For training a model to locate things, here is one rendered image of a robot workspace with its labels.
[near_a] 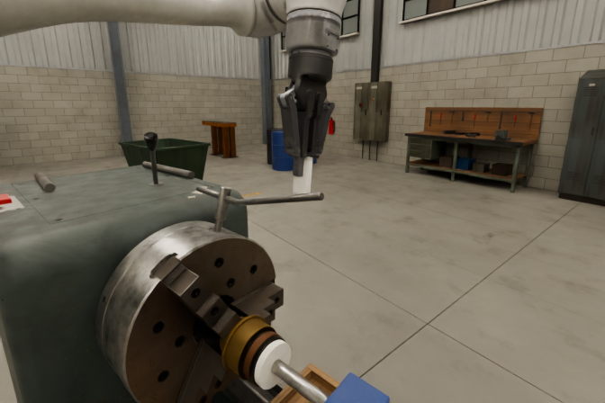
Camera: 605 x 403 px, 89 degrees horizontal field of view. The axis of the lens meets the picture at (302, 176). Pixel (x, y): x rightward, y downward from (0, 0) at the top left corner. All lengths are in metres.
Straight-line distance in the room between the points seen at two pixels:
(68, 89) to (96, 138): 1.39
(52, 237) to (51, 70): 9.93
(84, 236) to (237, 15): 0.47
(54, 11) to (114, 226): 0.40
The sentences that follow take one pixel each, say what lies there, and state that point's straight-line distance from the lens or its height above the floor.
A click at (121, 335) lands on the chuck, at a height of 1.13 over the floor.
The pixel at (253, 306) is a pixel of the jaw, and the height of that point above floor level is 1.10.
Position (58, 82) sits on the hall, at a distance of 10.53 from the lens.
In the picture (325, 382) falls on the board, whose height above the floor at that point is 0.90.
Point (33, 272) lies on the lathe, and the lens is 0.65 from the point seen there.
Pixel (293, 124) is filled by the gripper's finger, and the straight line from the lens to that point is 0.50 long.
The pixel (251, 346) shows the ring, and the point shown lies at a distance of 0.54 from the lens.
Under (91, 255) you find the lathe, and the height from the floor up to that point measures 1.21.
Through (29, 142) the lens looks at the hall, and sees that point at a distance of 10.57.
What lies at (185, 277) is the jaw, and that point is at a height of 1.20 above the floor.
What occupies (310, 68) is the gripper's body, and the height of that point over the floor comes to 1.52.
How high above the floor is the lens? 1.47
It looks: 13 degrees down
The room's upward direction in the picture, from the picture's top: straight up
